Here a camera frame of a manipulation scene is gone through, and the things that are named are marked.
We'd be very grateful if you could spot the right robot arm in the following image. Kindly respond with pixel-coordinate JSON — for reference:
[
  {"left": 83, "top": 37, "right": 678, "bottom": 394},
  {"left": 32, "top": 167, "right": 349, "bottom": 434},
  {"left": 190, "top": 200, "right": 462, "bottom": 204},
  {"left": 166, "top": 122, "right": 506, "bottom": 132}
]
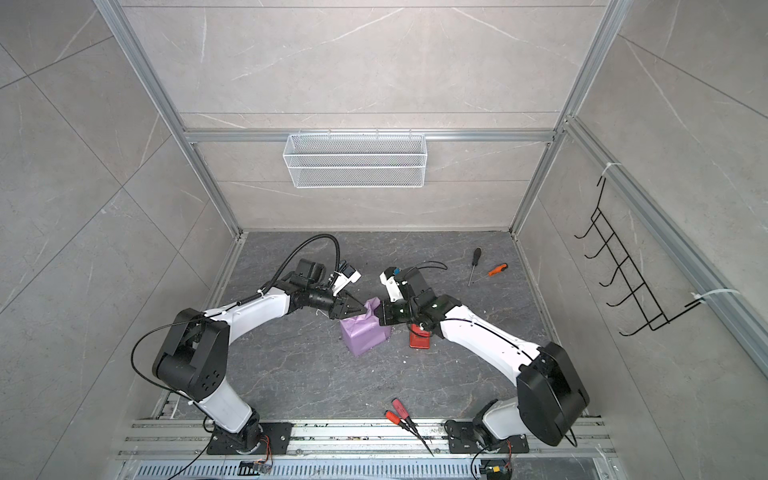
[{"left": 376, "top": 268, "right": 590, "bottom": 450}]

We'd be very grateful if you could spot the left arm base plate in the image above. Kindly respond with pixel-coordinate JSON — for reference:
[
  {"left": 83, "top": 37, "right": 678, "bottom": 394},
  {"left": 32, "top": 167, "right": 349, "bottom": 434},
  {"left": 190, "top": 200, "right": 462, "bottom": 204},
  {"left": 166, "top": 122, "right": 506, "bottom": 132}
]
[{"left": 206, "top": 422, "right": 294, "bottom": 455}]

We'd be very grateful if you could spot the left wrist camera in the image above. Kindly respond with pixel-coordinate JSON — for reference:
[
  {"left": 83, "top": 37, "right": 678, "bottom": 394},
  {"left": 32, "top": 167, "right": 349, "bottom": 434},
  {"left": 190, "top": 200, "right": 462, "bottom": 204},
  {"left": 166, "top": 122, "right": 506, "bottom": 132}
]
[{"left": 293, "top": 259, "right": 362, "bottom": 296}]

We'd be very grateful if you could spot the black handled screwdriver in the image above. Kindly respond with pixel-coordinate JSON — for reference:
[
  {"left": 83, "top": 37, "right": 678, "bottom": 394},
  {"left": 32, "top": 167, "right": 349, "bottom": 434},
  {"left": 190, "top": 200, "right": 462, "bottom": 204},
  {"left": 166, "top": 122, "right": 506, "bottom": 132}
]
[{"left": 467, "top": 247, "right": 482, "bottom": 286}]

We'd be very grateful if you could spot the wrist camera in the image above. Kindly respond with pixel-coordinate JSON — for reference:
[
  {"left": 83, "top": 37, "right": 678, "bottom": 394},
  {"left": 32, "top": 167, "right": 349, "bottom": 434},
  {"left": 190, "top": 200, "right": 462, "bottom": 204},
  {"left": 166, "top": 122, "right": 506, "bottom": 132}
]
[
  {"left": 293, "top": 259, "right": 362, "bottom": 296},
  {"left": 379, "top": 266, "right": 430, "bottom": 302}
]

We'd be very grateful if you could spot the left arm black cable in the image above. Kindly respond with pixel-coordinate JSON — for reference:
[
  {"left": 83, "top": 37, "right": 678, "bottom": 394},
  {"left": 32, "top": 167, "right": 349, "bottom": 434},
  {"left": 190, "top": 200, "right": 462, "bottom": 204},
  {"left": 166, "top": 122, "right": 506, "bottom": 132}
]
[{"left": 129, "top": 233, "right": 342, "bottom": 397}]

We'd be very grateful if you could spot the red handled screwdriver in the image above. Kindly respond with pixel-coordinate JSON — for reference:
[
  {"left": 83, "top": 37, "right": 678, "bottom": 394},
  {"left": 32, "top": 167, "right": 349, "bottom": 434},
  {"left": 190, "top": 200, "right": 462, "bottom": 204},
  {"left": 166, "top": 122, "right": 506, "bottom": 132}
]
[{"left": 385, "top": 410, "right": 434, "bottom": 455}]

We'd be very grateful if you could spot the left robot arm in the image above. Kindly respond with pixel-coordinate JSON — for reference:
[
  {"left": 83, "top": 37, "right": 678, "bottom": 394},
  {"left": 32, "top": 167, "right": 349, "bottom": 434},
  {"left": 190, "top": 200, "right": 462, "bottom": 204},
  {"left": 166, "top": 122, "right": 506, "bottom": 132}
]
[{"left": 140, "top": 274, "right": 380, "bottom": 454}]

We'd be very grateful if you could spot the aluminium mounting rail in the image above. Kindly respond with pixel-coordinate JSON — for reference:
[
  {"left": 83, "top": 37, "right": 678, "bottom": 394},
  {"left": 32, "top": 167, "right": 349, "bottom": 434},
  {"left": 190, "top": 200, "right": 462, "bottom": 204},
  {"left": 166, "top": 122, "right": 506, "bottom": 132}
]
[{"left": 114, "top": 417, "right": 617, "bottom": 460}]

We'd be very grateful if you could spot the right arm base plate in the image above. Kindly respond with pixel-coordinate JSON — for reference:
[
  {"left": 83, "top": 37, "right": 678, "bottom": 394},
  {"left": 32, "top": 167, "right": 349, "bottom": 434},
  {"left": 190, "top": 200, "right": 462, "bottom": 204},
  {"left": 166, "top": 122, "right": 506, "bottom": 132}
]
[{"left": 443, "top": 420, "right": 530, "bottom": 454}]

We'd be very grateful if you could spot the red tape dispenser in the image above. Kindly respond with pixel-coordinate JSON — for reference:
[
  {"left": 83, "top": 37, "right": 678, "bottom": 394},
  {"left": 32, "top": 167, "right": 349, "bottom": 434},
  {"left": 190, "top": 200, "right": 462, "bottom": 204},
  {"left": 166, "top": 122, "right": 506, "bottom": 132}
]
[{"left": 408, "top": 325, "right": 431, "bottom": 350}]

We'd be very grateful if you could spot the black wire hook rack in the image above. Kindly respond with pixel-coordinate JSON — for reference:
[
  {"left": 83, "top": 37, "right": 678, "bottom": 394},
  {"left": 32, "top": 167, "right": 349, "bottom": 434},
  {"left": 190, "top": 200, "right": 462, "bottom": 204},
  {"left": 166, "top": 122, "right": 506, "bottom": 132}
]
[{"left": 573, "top": 177, "right": 705, "bottom": 337}]

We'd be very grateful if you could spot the pink wrapping paper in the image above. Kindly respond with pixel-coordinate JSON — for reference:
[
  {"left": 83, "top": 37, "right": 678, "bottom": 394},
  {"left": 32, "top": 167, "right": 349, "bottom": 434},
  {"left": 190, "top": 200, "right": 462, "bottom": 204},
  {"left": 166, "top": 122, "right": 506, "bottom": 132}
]
[{"left": 340, "top": 297, "right": 392, "bottom": 357}]

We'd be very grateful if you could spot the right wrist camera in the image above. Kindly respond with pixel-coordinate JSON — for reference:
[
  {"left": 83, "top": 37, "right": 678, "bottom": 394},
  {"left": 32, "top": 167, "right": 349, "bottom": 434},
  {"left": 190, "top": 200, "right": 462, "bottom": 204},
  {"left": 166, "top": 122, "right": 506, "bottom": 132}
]
[{"left": 379, "top": 266, "right": 430, "bottom": 302}]

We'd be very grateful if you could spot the white wire mesh basket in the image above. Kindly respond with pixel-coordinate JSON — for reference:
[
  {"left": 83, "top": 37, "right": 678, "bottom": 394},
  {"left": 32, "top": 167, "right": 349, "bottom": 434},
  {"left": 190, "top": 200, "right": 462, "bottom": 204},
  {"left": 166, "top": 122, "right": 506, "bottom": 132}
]
[{"left": 283, "top": 133, "right": 428, "bottom": 189}]

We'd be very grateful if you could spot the orange handled screwdriver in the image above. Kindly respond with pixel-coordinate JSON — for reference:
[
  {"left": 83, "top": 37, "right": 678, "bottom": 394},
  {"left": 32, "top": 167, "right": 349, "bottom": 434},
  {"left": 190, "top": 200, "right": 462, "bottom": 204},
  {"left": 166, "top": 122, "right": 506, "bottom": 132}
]
[{"left": 487, "top": 263, "right": 508, "bottom": 277}]

